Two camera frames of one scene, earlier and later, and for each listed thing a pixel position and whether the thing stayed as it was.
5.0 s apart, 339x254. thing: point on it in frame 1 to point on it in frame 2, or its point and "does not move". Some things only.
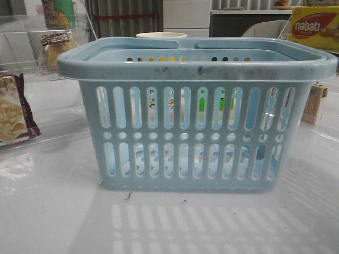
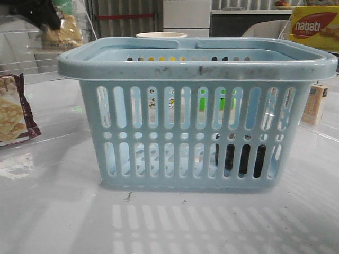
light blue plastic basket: (200, 114) does not move
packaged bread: (53, 45) to (69, 35)
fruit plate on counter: (281, 5) does not move
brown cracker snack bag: (16, 119) does not move
